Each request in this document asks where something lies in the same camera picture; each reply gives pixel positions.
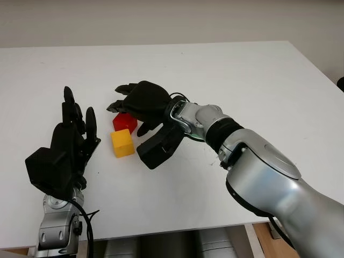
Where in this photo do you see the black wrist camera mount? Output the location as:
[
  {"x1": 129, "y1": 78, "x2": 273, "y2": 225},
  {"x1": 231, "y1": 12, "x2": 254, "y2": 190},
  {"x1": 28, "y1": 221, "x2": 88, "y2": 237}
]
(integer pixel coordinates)
[
  {"x1": 25, "y1": 147, "x2": 75, "y2": 195},
  {"x1": 136, "y1": 122, "x2": 185, "y2": 170}
]

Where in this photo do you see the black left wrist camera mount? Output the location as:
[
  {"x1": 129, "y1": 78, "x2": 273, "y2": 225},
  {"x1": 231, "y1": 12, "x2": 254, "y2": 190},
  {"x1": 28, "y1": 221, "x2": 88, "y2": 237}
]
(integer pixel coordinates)
[{"x1": 25, "y1": 147, "x2": 75, "y2": 195}]

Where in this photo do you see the red wooden block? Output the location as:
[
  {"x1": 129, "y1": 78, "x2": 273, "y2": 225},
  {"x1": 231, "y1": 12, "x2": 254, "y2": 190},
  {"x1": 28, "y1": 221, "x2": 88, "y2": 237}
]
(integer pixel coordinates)
[{"x1": 112, "y1": 112, "x2": 138, "y2": 134}]

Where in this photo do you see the yellow wooden block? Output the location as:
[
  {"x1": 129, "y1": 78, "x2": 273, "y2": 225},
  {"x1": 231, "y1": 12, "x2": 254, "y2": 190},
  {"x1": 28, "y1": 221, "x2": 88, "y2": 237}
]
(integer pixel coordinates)
[{"x1": 110, "y1": 128, "x2": 135, "y2": 159}]

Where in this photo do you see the grey robot thigh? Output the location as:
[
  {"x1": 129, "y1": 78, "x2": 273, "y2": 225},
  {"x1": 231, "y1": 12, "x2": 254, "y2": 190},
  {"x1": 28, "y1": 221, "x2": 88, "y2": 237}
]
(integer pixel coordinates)
[
  {"x1": 199, "y1": 228, "x2": 237, "y2": 258},
  {"x1": 103, "y1": 236, "x2": 140, "y2": 258}
]

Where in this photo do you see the white table leg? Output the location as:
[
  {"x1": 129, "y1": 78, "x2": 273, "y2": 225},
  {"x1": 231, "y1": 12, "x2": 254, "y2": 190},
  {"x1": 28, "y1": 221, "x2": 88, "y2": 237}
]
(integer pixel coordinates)
[{"x1": 243, "y1": 224, "x2": 259, "y2": 258}]

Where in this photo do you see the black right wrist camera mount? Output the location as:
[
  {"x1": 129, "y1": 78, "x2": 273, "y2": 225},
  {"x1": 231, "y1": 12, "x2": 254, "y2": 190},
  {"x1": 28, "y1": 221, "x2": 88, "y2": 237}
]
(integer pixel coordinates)
[{"x1": 136, "y1": 122, "x2": 185, "y2": 170}]

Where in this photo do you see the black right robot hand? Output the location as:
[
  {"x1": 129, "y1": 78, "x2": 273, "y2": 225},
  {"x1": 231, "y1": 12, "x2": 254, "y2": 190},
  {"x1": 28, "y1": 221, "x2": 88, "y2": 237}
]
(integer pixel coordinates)
[{"x1": 106, "y1": 80, "x2": 172, "y2": 137}]

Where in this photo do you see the grey metal table frame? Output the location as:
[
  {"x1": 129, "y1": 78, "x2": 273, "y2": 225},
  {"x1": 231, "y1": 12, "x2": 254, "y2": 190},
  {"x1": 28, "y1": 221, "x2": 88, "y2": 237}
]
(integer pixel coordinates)
[{"x1": 269, "y1": 219, "x2": 283, "y2": 240}]

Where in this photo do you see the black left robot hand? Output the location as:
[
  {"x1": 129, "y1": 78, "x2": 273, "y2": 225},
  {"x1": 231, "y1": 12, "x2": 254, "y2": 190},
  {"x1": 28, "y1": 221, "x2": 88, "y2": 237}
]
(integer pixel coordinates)
[{"x1": 49, "y1": 85, "x2": 102, "y2": 190}]

